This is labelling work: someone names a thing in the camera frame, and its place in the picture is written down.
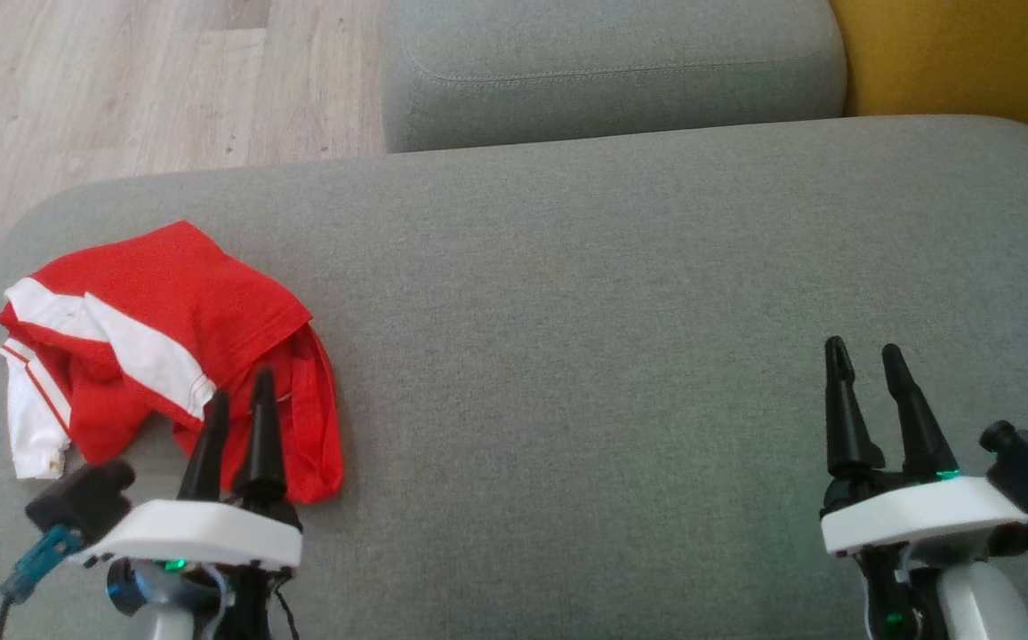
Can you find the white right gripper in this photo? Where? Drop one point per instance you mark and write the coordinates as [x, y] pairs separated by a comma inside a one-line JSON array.
[[914, 516]]

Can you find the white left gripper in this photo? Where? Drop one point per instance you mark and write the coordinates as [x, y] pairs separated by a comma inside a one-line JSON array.
[[194, 533]]

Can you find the red white basketball jersey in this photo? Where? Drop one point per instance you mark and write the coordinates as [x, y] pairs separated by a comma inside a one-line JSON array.
[[301, 427]]

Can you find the red white sports shorts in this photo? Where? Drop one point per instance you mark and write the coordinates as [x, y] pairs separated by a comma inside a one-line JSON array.
[[176, 284]]

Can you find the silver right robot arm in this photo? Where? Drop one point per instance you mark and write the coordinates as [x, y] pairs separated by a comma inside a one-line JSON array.
[[976, 596]]

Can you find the large grey sofa seat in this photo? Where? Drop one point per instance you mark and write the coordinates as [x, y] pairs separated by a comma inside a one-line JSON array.
[[567, 356]]

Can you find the yellow sofa cushion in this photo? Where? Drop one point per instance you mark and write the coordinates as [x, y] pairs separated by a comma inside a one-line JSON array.
[[967, 53]]

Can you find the grey sofa cushion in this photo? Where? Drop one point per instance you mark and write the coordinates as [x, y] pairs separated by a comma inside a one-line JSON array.
[[612, 62]]

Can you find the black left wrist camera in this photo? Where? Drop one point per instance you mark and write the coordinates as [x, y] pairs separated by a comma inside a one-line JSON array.
[[78, 502]]

